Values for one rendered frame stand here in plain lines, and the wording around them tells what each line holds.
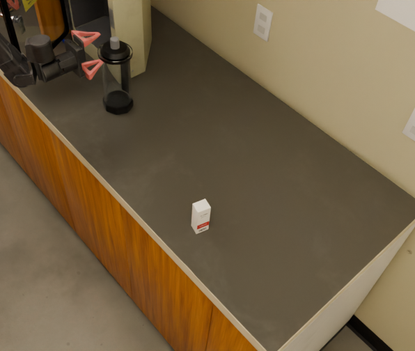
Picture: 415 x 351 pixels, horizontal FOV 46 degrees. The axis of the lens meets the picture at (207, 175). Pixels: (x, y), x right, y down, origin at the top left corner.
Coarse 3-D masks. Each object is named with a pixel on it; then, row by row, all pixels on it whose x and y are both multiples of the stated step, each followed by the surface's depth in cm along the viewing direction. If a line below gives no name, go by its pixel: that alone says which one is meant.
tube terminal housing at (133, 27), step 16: (112, 0) 152; (128, 0) 157; (144, 0) 166; (128, 16) 161; (144, 16) 170; (112, 32) 163; (128, 32) 165; (144, 32) 173; (96, 48) 179; (144, 48) 176; (144, 64) 180
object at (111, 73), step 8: (128, 56) 152; (104, 64) 153; (112, 64) 151; (120, 64) 151; (128, 64) 155; (104, 72) 156; (112, 72) 154; (120, 72) 155; (128, 72) 157; (104, 80) 158; (112, 80) 156; (120, 80) 157; (128, 80) 159; (104, 88) 161; (112, 88) 159; (120, 88) 159; (128, 88) 162; (104, 96) 164; (112, 96) 162; (120, 96) 162; (128, 96) 164; (112, 104) 164; (120, 104) 165
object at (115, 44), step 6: (114, 36) 151; (108, 42) 153; (114, 42) 149; (120, 42) 154; (102, 48) 151; (108, 48) 151; (114, 48) 151; (120, 48) 152; (126, 48) 152; (102, 54) 151; (108, 54) 150; (114, 54) 150; (120, 54) 150; (126, 54) 152
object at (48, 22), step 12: (12, 0) 150; (24, 0) 156; (36, 0) 162; (48, 0) 168; (12, 12) 152; (24, 12) 158; (36, 12) 164; (48, 12) 170; (60, 12) 177; (24, 24) 160; (36, 24) 166; (48, 24) 172; (60, 24) 179; (24, 36) 162
